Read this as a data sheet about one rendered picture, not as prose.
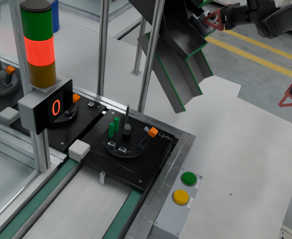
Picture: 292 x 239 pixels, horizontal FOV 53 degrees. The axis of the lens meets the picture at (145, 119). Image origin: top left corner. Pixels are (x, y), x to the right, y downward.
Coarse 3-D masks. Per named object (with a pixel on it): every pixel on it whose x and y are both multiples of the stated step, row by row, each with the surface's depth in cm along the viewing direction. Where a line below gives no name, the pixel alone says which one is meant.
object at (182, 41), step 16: (128, 0) 88; (144, 0) 85; (176, 0) 93; (144, 16) 88; (176, 16) 96; (160, 32) 87; (176, 32) 92; (192, 32) 95; (176, 48) 87; (192, 48) 92
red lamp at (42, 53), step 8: (24, 40) 52; (32, 40) 50; (48, 40) 51; (32, 48) 51; (40, 48) 51; (48, 48) 52; (32, 56) 52; (40, 56) 52; (48, 56) 53; (40, 64) 54
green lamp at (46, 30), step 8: (24, 16) 48; (32, 16) 47; (40, 16) 48; (48, 16) 49; (24, 24) 49; (32, 24) 48; (40, 24) 49; (48, 24) 50; (24, 32) 50; (32, 32) 49; (40, 32) 49; (48, 32) 50; (40, 40) 50
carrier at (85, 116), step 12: (84, 108) 98; (96, 108) 99; (60, 120) 89; (72, 120) 92; (84, 120) 94; (48, 132) 88; (60, 132) 88; (72, 132) 89; (84, 132) 92; (48, 144) 85; (60, 144) 85
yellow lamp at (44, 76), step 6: (30, 66) 54; (36, 66) 54; (42, 66) 54; (48, 66) 55; (54, 66) 56; (30, 72) 55; (36, 72) 55; (42, 72) 55; (48, 72) 55; (54, 72) 57; (30, 78) 56; (36, 78) 56; (42, 78) 56; (48, 78) 56; (54, 78) 58; (36, 84) 57; (42, 84) 56; (48, 84) 57
